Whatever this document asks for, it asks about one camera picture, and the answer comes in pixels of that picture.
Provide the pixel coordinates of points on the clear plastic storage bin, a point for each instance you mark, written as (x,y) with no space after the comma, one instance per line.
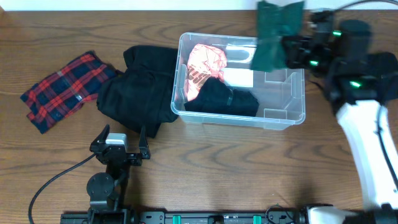
(280,93)

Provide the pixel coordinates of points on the large black folded garment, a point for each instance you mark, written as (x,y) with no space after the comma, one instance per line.
(141,96)

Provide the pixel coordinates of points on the dark navy garment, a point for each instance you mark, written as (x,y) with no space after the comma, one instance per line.
(217,98)

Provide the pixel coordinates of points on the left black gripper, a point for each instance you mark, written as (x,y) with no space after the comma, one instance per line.
(131,161)

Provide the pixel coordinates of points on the red plaid folded cloth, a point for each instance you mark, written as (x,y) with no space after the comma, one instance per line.
(65,91)

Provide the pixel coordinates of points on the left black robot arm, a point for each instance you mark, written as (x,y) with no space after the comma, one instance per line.
(106,189)

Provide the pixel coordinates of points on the pink printed shirt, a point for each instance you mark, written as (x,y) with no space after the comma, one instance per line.
(203,63)

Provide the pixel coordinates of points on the dark green cloth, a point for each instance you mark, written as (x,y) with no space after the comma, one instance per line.
(275,20)

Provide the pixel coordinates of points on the black folded cloth far right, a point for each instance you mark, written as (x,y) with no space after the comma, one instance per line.
(384,66)

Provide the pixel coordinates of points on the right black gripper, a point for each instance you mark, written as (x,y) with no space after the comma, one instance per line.
(295,55)

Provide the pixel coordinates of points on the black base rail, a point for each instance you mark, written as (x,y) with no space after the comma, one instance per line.
(272,216)

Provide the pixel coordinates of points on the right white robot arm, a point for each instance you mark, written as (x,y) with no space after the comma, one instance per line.
(358,86)

